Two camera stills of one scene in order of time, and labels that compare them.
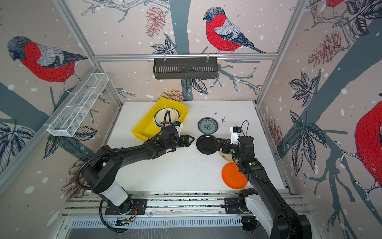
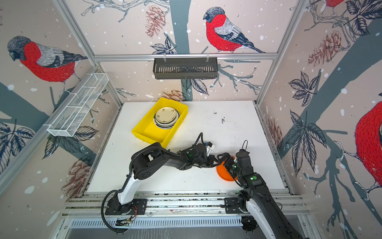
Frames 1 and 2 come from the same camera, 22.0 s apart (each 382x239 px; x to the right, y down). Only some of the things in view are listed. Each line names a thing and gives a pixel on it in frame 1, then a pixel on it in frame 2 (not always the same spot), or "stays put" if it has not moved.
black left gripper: x=187 y=143 to x=211 y=161
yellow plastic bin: x=146 y=128 stays put
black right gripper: x=225 y=141 to x=229 y=162
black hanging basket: x=185 y=67 stays put
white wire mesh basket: x=70 y=117 stays put
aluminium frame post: x=298 y=11 stays put
